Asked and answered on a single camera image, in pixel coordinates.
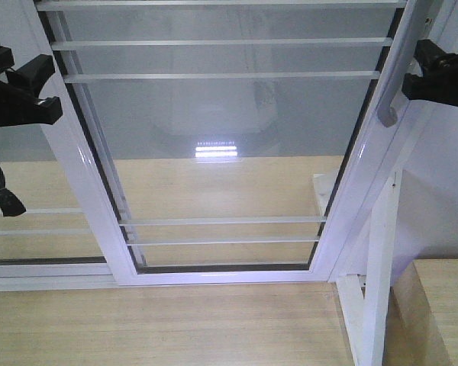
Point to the light wooden base board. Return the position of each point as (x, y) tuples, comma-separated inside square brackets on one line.
[(190, 213)]

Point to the light wooden box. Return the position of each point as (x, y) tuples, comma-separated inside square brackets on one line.
[(427, 297)]

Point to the fixed white framed glass panel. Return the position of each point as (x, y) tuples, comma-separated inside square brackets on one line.
[(56, 242)]

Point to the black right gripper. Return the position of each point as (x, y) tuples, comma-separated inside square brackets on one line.
[(439, 80)]

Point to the white framed sliding glass door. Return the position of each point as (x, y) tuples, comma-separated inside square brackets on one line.
[(219, 81)]

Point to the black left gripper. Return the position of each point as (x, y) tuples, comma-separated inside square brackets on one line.
[(20, 89)]

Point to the white triangular support bracket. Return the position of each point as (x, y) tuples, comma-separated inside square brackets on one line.
[(362, 273)]

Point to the grey door handle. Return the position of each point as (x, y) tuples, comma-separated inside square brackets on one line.
[(409, 30)]

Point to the white wall panel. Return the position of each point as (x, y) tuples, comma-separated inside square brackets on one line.
[(427, 222)]

